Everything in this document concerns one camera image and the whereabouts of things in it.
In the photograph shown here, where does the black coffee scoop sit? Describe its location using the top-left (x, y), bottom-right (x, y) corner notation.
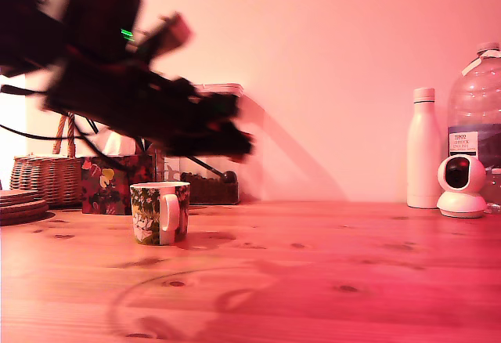
top-left (187, 155), bottom-right (239, 186)

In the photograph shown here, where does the clear plastic storage container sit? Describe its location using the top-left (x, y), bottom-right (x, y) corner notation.
top-left (155, 83), bottom-right (243, 206)

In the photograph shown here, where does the white mug with floral print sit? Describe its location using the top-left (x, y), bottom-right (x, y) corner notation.
top-left (129, 181), bottom-right (191, 247)

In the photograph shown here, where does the floral tissue box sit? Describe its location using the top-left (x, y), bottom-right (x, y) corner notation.
top-left (81, 131), bottom-right (154, 215)

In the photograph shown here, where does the woven wicker basket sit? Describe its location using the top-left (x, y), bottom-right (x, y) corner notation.
top-left (9, 114), bottom-right (84, 208)

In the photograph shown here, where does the white insulated bottle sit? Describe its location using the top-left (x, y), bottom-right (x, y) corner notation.
top-left (406, 87), bottom-right (444, 209)

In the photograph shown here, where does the round cork coaster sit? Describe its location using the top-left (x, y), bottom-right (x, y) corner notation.
top-left (0, 189), bottom-right (40, 204)
top-left (0, 199), bottom-right (50, 227)

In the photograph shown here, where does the large clear water bottle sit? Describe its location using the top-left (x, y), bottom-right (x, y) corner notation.
top-left (446, 42), bottom-right (501, 174)

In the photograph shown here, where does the black cable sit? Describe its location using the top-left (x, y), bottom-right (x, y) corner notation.
top-left (0, 123), bottom-right (101, 154)
top-left (70, 115), bottom-right (132, 172)

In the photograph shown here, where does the small white round camera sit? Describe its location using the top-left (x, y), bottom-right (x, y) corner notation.
top-left (435, 156), bottom-right (488, 219)

